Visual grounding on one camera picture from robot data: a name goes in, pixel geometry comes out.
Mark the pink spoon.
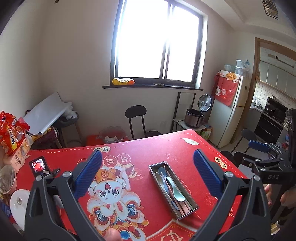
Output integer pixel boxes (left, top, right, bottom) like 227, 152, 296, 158
178, 201, 191, 214

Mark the green spoon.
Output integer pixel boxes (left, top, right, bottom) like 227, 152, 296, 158
166, 176, 185, 202

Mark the pink chopstick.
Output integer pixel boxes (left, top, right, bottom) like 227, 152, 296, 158
166, 171, 185, 215

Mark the blue spoon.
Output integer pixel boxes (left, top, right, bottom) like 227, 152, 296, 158
158, 167, 180, 211

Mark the white spoon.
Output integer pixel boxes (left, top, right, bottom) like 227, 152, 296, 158
154, 172, 171, 202

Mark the black kitchen stove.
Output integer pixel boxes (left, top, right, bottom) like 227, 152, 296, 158
254, 97, 287, 144

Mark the person's hand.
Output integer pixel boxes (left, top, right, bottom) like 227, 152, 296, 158
264, 184, 296, 208

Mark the white refrigerator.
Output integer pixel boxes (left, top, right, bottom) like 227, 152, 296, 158
208, 75, 250, 149

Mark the white lidded pot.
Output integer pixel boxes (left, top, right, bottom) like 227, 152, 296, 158
10, 189, 30, 230

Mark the electric rice cooker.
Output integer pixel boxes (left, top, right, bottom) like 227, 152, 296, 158
184, 94, 212, 128

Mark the small white side table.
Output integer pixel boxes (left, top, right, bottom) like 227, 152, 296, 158
170, 118, 206, 134

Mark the red fridge cover cloth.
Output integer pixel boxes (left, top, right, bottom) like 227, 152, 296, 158
213, 70, 242, 107

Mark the rolled white paper sheet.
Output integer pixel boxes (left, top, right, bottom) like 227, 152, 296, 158
23, 92, 72, 135

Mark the stainless steel utensil tray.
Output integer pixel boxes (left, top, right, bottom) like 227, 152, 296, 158
149, 162, 199, 220

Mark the red printed table mat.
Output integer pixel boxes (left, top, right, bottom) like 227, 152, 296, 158
16, 130, 243, 240

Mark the red snack bag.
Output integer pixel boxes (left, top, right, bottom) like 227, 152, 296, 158
1, 111, 30, 156

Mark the black round-back chair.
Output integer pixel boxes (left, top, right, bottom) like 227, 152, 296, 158
125, 105, 161, 140

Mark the yellow bag on sill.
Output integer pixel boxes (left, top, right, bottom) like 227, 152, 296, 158
112, 78, 135, 85

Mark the window with dark frame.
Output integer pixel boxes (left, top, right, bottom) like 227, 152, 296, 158
110, 1, 205, 88

